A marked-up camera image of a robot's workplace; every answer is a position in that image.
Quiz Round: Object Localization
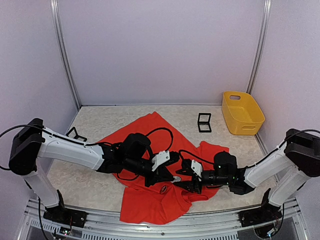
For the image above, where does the yellow plastic basket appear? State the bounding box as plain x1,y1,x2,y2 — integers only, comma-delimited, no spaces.
222,91,265,136

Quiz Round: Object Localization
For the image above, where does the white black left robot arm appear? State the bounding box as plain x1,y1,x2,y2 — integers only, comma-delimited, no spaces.
7,118,180,228

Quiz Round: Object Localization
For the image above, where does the black display box green brooch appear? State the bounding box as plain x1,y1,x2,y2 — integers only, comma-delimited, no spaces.
66,126,88,142

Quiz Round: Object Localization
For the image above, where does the grey corner post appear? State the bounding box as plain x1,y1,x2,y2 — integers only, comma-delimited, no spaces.
50,0,82,111
246,0,272,95

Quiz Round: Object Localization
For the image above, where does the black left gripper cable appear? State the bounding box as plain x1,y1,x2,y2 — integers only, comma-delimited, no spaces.
116,127,175,181

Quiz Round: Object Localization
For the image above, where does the black display box red brooch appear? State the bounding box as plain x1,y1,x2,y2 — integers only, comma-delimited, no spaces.
197,112,212,133

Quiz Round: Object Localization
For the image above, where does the grey corner post left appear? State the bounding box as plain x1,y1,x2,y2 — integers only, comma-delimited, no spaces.
50,0,82,111

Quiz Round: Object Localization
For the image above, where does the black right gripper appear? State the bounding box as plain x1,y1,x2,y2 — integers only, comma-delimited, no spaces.
173,170,231,195

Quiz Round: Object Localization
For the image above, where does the grey corner post right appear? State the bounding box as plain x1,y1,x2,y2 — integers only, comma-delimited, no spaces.
246,0,272,95

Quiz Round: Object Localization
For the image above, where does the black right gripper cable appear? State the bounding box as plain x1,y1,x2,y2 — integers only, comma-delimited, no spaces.
178,149,216,166

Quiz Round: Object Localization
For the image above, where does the grey aluminium front rail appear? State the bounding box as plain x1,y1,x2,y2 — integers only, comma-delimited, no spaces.
18,198,310,240

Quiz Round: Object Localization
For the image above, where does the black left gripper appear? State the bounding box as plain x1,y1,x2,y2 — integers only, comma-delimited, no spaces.
124,156,175,188

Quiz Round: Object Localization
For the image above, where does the red t-shirt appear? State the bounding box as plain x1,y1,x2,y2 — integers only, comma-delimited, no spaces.
103,112,229,225

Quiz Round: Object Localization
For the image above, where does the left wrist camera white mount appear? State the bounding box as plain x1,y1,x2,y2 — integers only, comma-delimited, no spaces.
151,150,180,172

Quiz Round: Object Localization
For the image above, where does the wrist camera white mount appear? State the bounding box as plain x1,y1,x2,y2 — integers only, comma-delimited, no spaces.
151,150,180,172
181,159,203,176

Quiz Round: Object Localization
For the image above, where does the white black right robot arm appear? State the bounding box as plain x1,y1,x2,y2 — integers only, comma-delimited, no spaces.
174,128,320,227

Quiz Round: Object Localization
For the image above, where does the white round brooch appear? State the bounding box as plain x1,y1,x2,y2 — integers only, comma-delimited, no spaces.
159,185,168,194

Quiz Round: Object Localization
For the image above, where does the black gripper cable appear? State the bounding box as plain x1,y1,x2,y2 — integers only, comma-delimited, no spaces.
116,127,175,181
178,149,216,166

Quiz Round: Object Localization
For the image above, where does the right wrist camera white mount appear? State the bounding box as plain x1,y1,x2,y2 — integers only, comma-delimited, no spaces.
181,159,203,176

